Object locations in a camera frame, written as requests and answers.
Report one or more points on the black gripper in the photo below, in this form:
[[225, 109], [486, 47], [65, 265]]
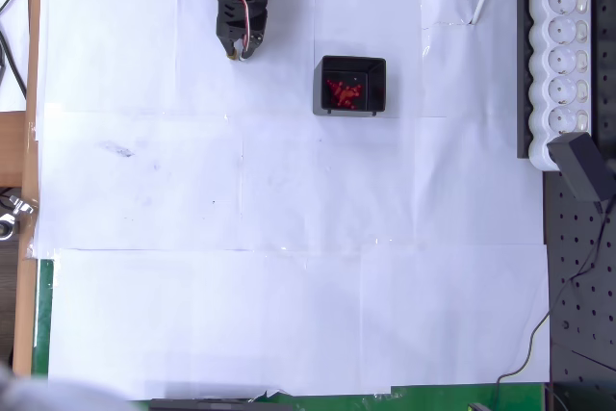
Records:
[[230, 31]]

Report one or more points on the black plastic bin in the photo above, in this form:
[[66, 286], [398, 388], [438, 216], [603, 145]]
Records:
[[346, 69]]

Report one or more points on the brown wooden board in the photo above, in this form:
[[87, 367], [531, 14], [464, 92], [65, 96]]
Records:
[[33, 69]]

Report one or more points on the white paper table cover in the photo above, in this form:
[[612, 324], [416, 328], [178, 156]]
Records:
[[337, 286]]

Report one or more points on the metal clamp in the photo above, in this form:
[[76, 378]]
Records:
[[19, 206]]

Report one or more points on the white power strip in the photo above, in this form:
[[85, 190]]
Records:
[[539, 93]]

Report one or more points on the green cutting mat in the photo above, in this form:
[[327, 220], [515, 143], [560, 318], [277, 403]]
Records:
[[43, 310]]

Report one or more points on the dark ribbed panel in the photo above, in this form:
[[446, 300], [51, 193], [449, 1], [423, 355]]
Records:
[[8, 295]]

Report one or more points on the black power adapter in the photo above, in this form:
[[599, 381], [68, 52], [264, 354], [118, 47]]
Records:
[[577, 165]]

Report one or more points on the flat black device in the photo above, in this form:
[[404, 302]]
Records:
[[216, 405]]

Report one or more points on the blurry grey object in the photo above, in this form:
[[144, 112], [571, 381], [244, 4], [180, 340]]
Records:
[[38, 396]]

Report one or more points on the black perforated pegboard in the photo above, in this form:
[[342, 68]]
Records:
[[587, 324]]

